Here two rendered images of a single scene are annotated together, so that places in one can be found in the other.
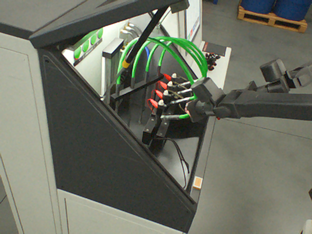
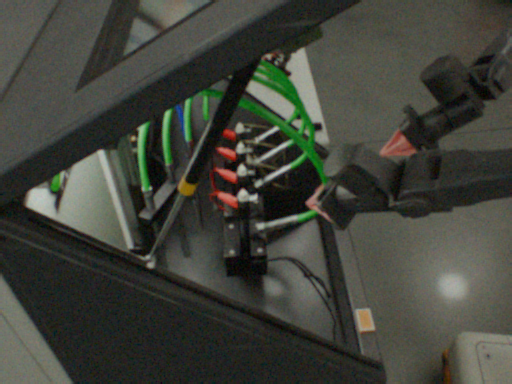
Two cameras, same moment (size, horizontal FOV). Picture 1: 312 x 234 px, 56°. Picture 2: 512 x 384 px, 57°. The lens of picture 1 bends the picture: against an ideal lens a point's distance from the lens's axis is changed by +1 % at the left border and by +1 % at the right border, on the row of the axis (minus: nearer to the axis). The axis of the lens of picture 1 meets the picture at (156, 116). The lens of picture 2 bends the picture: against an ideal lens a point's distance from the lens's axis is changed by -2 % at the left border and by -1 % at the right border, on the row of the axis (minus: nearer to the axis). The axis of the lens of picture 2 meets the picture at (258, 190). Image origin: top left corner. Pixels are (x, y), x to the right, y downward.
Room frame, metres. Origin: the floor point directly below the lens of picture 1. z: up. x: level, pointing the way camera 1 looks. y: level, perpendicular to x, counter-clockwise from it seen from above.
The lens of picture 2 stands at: (0.29, 0.12, 1.84)
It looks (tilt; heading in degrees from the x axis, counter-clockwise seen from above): 44 degrees down; 347
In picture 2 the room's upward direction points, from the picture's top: 1 degrees counter-clockwise
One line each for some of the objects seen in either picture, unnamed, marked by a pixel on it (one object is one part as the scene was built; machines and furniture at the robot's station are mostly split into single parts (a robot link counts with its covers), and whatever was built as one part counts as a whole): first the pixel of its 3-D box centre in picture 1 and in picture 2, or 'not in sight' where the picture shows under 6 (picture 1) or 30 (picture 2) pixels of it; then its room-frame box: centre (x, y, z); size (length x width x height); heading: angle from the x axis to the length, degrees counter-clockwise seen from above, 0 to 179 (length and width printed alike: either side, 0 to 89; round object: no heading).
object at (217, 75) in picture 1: (209, 68); (280, 83); (1.67, -0.28, 0.97); 0.70 x 0.22 x 0.03; 170
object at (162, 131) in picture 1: (161, 123); (244, 222); (1.12, -0.03, 0.91); 0.34 x 0.10 x 0.15; 170
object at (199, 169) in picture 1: (201, 158); (340, 261); (0.96, -0.25, 0.87); 0.62 x 0.04 x 0.16; 170
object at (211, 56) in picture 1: (211, 59); (279, 67); (1.70, -0.28, 1.01); 0.23 x 0.11 x 0.06; 170
